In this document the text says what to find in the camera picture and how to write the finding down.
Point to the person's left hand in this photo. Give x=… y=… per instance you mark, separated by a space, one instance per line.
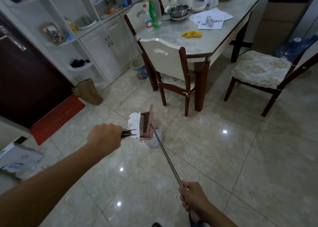
x=105 y=140

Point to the person's right hand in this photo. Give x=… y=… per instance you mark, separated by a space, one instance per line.
x=195 y=197

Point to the person's left forearm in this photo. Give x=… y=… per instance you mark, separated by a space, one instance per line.
x=44 y=184

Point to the dark blue slipper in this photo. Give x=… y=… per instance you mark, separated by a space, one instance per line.
x=156 y=224

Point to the white plastic bin with liner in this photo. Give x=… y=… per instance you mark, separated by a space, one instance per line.
x=155 y=143

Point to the brown paper bag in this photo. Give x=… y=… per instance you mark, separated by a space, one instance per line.
x=87 y=92

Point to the red doormat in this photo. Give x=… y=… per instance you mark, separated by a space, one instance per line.
x=57 y=120

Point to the cartoon print waste bucket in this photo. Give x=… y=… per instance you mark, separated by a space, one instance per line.
x=140 y=69

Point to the clear plastic bag with eggs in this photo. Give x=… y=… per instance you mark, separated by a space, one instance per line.
x=32 y=172

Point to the white green cardboard box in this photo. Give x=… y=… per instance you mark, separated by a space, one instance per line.
x=17 y=159

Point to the dark brown door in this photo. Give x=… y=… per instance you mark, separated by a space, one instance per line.
x=29 y=85

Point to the small light blue packet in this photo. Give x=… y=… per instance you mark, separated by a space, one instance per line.
x=70 y=37

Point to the framed photo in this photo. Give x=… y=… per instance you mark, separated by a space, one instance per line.
x=53 y=33

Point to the white tray of glasses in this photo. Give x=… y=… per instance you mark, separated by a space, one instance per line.
x=85 y=23

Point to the yellow bottle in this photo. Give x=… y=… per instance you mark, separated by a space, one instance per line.
x=72 y=25

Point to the marble top dining table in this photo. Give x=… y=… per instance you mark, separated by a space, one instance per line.
x=174 y=33

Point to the tray with orange fruit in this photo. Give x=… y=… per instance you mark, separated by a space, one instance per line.
x=111 y=13

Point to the red cap water bottle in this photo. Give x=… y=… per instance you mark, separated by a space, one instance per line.
x=148 y=17

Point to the green plastic bottle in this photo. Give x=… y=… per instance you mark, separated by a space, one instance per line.
x=154 y=14

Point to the yellow rag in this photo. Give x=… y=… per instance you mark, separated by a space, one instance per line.
x=191 y=33

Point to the dark glass jug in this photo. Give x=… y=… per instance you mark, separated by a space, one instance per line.
x=109 y=2

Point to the clear plastic bottle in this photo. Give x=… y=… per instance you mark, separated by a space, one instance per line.
x=159 y=9

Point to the white plate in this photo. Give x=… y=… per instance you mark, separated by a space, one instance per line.
x=179 y=19

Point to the small white blue tube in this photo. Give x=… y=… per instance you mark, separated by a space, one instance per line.
x=167 y=10

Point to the steel mixing bowl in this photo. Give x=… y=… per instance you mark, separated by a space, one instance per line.
x=179 y=10

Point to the grey handheld device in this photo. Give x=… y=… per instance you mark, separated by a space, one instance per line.
x=209 y=22

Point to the clear food container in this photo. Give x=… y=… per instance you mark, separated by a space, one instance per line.
x=199 y=3

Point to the printed white paper sheets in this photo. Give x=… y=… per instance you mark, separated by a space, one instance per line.
x=221 y=18

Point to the blue water jug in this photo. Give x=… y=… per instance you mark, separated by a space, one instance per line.
x=295 y=49

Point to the black camera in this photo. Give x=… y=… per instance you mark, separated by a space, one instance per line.
x=79 y=63

